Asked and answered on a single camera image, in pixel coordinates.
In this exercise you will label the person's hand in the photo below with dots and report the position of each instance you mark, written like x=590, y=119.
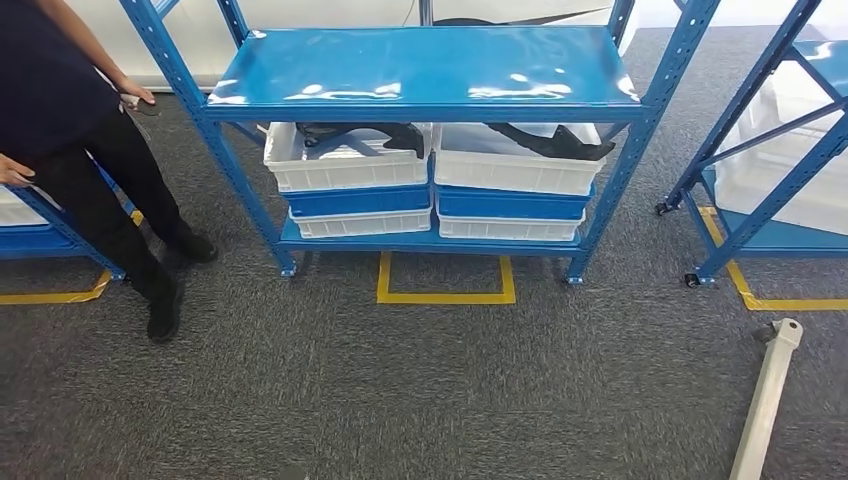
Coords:
x=13, y=172
x=136, y=89

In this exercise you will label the person's forearm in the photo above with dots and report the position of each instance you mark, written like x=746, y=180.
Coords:
x=79, y=40

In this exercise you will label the black curved plastic part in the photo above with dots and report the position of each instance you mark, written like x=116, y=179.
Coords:
x=563, y=146
x=404, y=136

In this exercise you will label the small dark handheld device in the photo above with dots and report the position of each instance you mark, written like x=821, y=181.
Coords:
x=146, y=108

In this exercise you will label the person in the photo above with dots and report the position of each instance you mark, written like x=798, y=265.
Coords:
x=66, y=132

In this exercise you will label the white car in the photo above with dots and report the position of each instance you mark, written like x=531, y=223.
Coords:
x=318, y=10

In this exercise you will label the yellow floor tape outline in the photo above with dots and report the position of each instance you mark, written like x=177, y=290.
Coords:
x=748, y=291
x=445, y=298

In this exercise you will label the white hoist stand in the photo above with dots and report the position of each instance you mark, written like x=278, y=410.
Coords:
x=768, y=397

